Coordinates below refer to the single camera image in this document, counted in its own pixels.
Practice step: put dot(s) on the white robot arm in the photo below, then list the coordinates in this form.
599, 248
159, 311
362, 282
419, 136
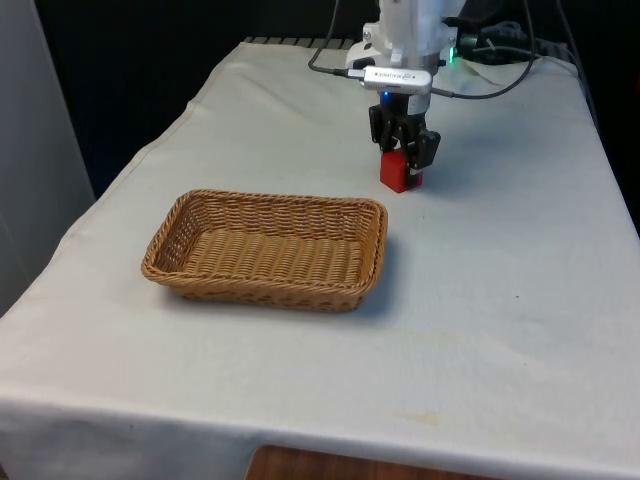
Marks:
410, 25

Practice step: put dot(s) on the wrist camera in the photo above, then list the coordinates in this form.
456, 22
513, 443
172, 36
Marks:
395, 77

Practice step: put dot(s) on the pale locker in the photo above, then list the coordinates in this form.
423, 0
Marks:
35, 150

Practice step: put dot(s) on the brown wicker basket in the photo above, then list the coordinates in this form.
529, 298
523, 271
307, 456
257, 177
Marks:
270, 250

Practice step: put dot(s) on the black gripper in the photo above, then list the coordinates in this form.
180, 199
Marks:
397, 104

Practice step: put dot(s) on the red cube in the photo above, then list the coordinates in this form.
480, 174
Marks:
392, 172

